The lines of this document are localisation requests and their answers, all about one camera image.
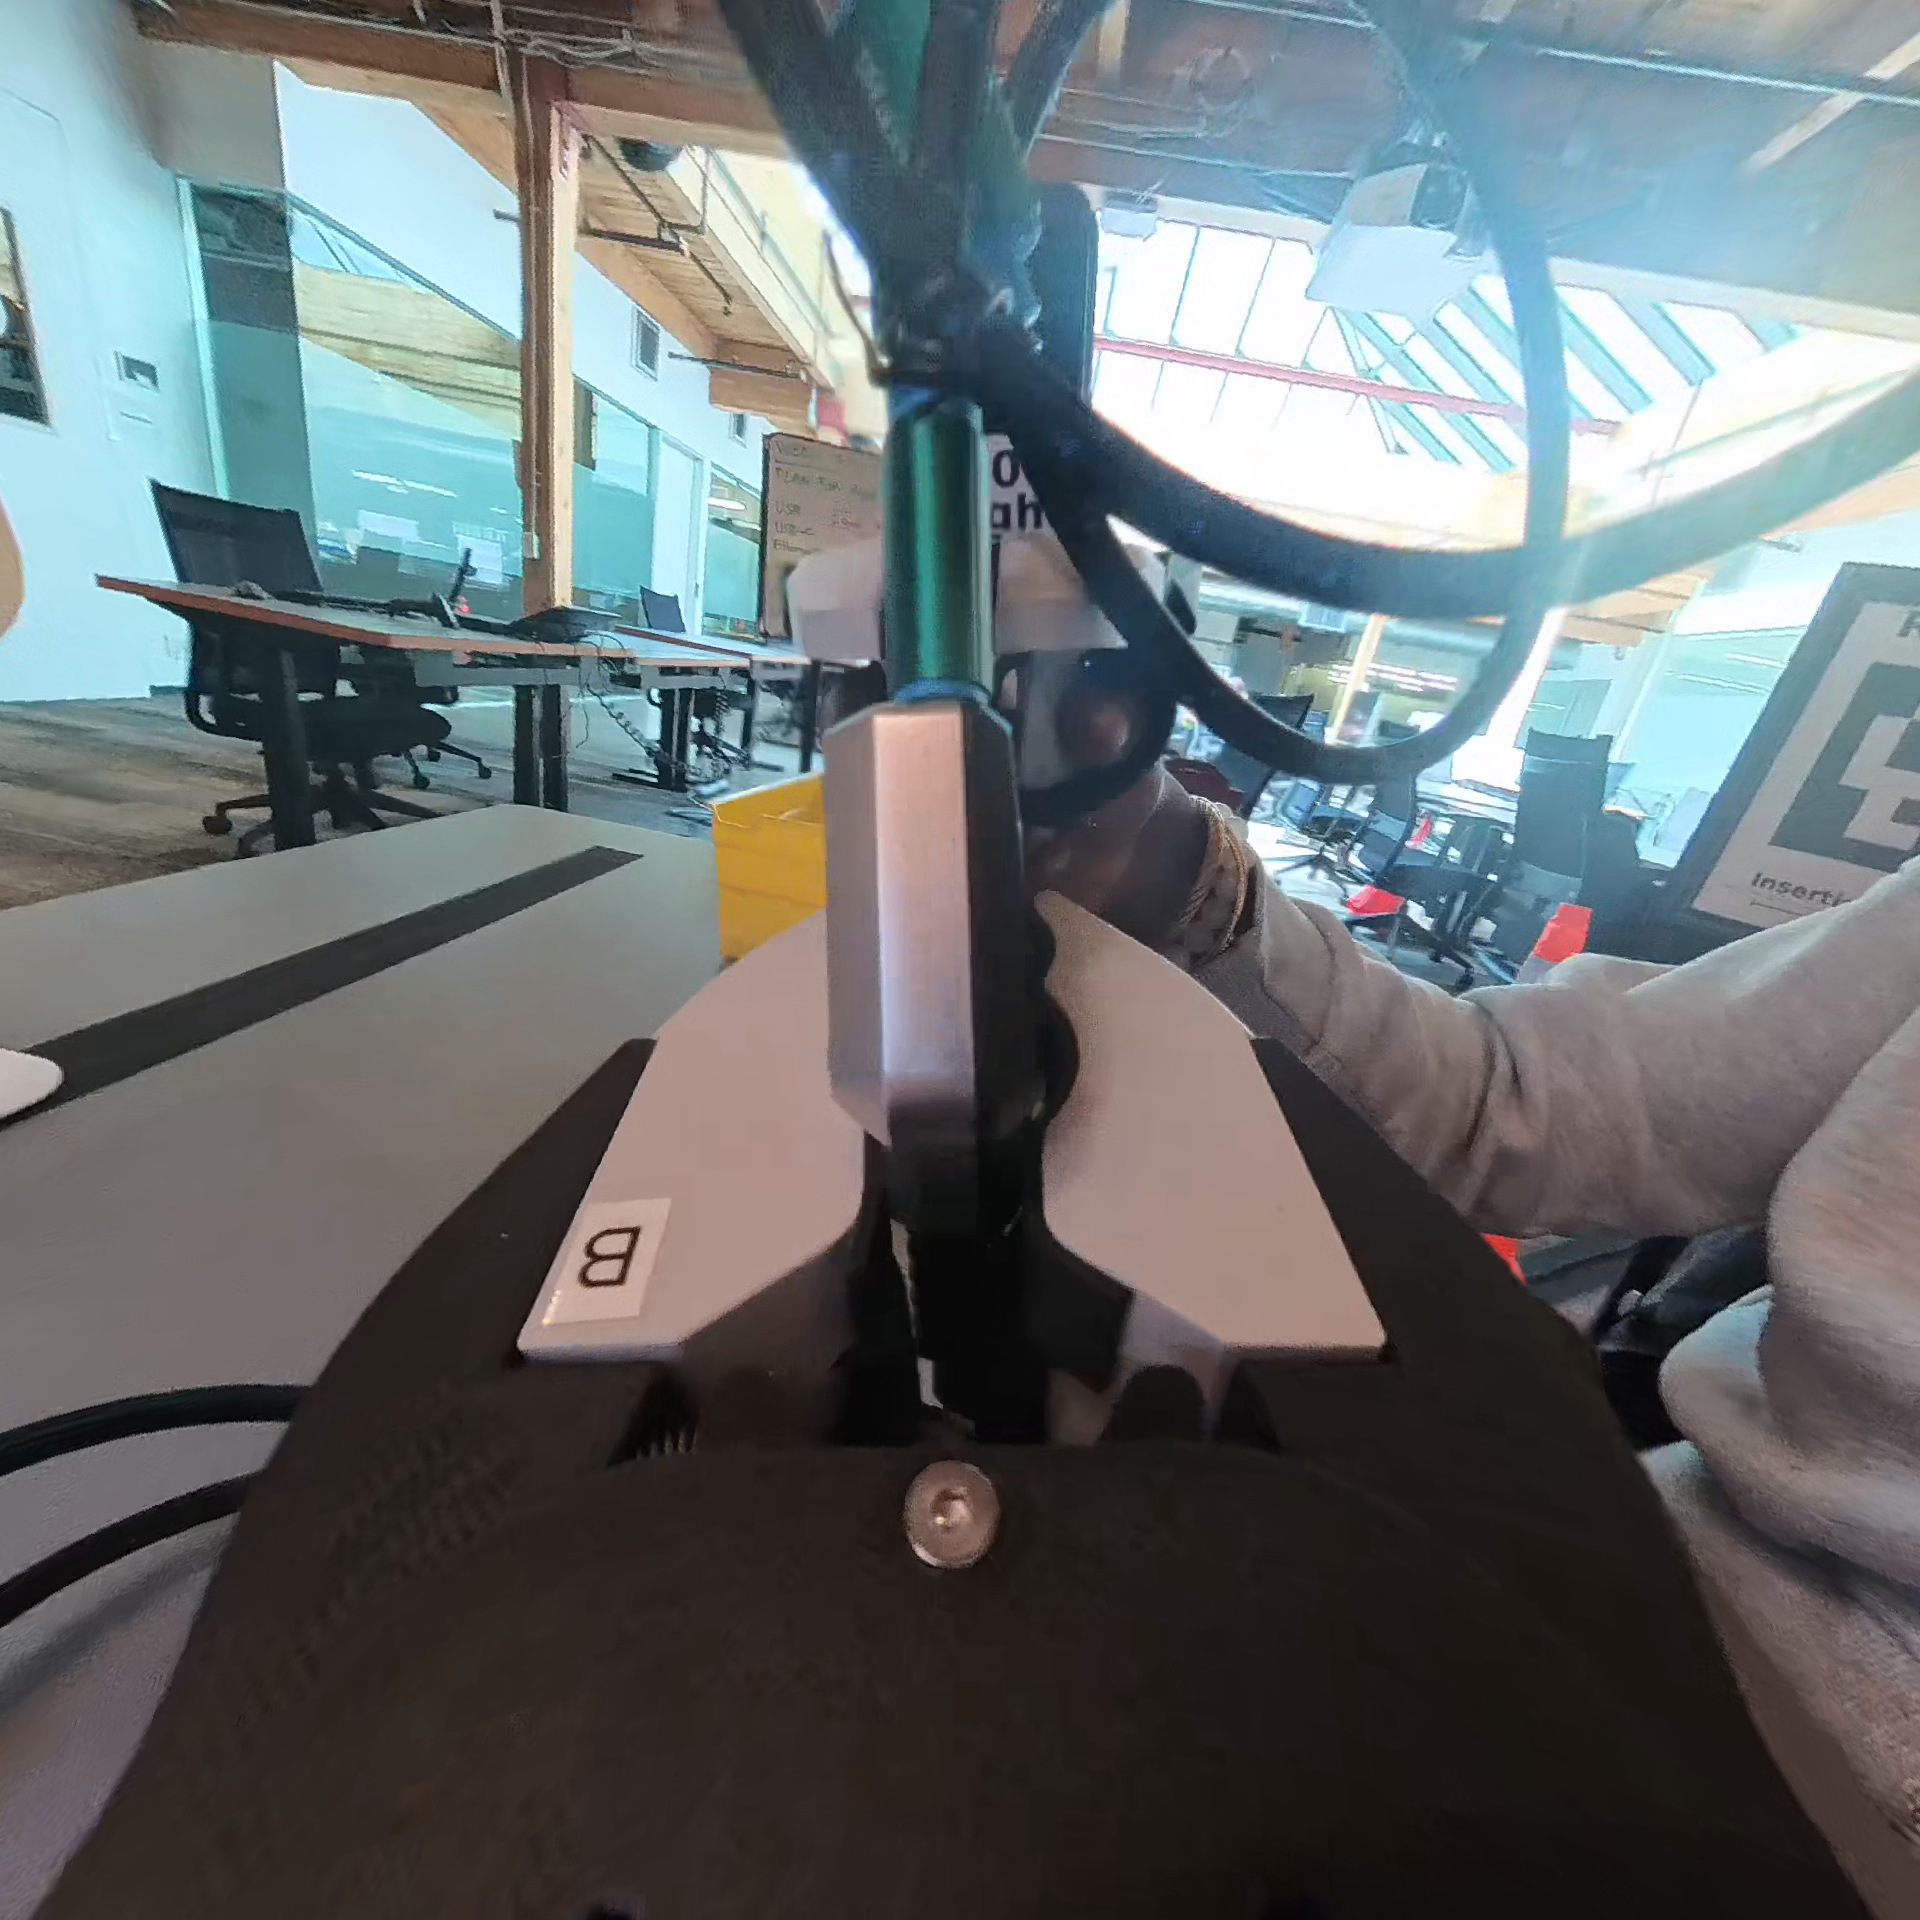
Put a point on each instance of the person's right hand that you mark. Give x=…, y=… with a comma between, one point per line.
x=1140, y=871

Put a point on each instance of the black board on white stand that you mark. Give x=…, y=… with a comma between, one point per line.
x=23, y=1082

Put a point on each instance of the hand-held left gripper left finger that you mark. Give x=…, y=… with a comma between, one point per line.
x=720, y=1184

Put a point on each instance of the black mesh office chair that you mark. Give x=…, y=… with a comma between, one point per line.
x=225, y=548

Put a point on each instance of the whiteboard on stand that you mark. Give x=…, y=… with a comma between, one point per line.
x=810, y=510

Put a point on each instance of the black white printed sign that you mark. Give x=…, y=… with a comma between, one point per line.
x=1845, y=751

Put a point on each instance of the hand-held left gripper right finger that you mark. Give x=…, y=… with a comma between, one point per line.
x=1184, y=1171

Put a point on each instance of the person's right forearm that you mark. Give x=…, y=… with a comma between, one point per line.
x=1500, y=1080

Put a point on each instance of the white ceiling projector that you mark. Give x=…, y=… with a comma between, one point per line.
x=1395, y=224

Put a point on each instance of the framed wall picture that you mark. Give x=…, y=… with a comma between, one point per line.
x=18, y=331

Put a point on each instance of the wood-edged office desk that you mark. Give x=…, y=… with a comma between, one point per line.
x=536, y=734

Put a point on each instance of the wooden support post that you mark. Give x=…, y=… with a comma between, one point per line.
x=542, y=375

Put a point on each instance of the yellow plastic bin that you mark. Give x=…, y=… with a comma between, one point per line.
x=764, y=871

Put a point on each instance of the black silver hdmi switch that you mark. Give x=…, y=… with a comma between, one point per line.
x=900, y=901

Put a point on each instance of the row of black office chairs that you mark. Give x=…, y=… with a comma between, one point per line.
x=1561, y=810

